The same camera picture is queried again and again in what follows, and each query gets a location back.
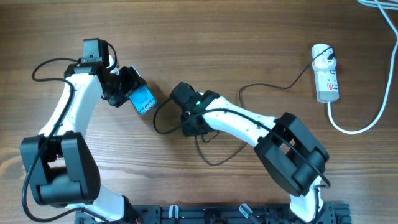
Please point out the light blue Galaxy smartphone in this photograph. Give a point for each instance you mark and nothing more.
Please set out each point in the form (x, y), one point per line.
(142, 99)

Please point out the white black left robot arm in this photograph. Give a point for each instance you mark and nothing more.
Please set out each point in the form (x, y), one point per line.
(61, 174)

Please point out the black mounting rail base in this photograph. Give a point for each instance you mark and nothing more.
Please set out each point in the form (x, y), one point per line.
(330, 213)

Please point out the white power strip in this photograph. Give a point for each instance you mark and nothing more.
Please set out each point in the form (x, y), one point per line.
(324, 67)

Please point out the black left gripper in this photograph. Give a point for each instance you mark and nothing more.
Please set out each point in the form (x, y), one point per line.
(133, 83)

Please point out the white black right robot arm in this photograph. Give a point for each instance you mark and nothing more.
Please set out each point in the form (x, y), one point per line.
(291, 154)

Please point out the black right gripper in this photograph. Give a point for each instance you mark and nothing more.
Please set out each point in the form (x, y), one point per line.
(187, 129)

